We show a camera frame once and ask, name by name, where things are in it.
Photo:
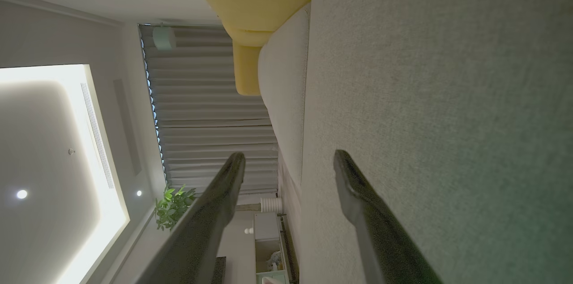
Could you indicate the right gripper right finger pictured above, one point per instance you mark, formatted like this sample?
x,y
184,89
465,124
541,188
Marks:
x,y
385,248

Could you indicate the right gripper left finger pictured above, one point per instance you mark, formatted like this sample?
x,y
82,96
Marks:
x,y
197,239

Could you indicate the green potted plant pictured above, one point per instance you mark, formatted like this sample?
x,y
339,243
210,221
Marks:
x,y
172,208

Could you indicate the white shelf cabinet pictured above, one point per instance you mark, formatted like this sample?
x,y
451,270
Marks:
x,y
266,225

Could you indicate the pale plush toy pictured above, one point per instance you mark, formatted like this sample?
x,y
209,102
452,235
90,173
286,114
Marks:
x,y
274,260

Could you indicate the white ribbed vase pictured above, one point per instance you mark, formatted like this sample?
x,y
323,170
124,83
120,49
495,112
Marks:
x,y
271,204

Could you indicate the grey pleated curtain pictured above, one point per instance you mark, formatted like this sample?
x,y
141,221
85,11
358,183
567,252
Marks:
x,y
210,109

